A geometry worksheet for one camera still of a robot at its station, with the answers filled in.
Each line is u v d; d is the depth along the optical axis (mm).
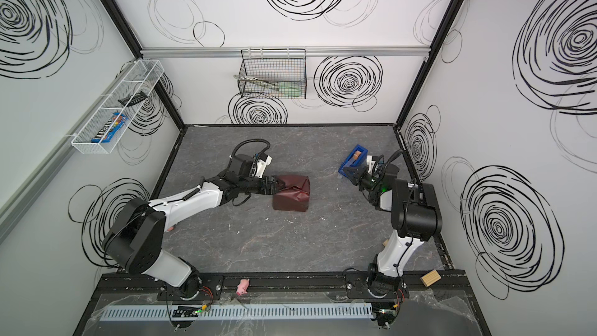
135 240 439
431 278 751
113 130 695
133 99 764
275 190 789
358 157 991
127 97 764
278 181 802
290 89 867
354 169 911
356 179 846
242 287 722
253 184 754
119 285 759
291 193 810
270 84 866
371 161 892
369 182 832
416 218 489
